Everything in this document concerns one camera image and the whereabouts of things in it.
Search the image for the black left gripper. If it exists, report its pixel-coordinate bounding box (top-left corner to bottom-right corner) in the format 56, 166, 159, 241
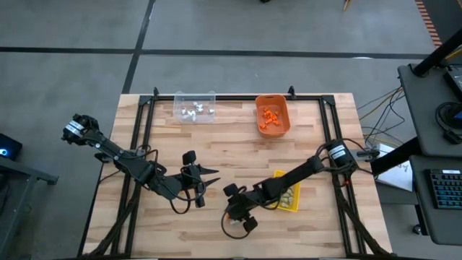
169, 150, 222, 209

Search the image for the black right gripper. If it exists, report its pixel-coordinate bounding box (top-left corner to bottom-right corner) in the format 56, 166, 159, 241
222, 183, 275, 233

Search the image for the yellow plastic basket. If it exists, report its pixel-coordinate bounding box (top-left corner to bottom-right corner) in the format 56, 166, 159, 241
269, 170, 302, 212

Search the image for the clear plastic bin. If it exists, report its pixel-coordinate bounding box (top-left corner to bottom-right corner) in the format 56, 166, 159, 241
173, 91, 217, 124

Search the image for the orange plastic bin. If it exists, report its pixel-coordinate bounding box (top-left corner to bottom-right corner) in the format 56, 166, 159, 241
255, 94, 292, 139

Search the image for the white paper sheet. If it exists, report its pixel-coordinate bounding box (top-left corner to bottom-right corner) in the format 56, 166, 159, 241
375, 143, 414, 192

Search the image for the grey desk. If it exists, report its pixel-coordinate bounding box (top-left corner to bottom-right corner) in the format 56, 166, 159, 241
409, 155, 462, 247
397, 63, 462, 158

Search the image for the black box with blue light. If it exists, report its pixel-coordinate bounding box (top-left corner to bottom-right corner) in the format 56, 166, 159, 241
0, 132, 23, 162

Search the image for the backlit black keyboard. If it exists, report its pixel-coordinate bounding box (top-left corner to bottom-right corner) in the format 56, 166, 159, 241
429, 168, 462, 210

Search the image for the black headset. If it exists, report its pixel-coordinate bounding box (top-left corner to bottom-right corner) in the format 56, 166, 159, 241
435, 101, 462, 146

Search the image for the black metal pole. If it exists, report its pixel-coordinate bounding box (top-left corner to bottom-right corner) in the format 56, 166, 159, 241
412, 27, 462, 78

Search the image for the black laptop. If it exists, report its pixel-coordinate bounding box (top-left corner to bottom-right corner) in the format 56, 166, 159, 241
443, 64, 462, 104

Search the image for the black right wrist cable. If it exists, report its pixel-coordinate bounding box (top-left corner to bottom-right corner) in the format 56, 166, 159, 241
220, 211, 250, 241

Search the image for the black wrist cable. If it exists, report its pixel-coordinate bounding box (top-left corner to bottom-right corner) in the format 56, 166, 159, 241
169, 196, 191, 215
220, 211, 250, 241

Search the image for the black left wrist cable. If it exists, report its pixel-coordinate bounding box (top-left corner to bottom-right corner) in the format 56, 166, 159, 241
169, 196, 191, 215

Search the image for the black metal table frame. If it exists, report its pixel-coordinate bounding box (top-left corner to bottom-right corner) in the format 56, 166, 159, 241
77, 85, 393, 259

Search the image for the black floor cable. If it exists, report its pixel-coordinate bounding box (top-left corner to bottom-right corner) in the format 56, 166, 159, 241
357, 86, 407, 145

